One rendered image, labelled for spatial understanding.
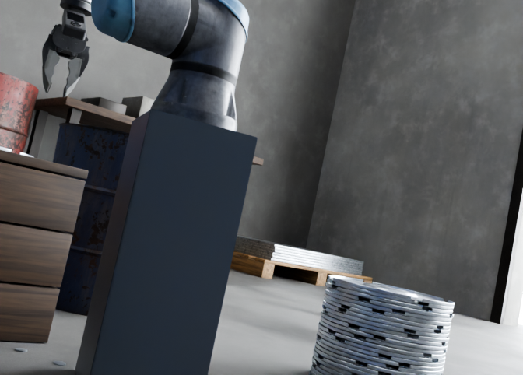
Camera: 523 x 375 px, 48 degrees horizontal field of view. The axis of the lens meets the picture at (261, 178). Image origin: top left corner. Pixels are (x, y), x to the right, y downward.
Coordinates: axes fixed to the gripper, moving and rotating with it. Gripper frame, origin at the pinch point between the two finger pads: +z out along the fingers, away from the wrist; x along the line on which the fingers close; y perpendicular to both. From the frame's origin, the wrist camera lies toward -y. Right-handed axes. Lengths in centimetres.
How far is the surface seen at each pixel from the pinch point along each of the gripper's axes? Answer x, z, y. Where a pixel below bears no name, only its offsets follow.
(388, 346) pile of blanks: -71, 39, -40
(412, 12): -319, -209, 302
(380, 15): -309, -210, 340
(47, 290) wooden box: -5.6, 41.2, -15.3
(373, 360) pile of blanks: -69, 42, -38
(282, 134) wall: -241, -71, 359
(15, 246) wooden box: 2.0, 33.5, -16.7
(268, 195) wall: -239, -11, 358
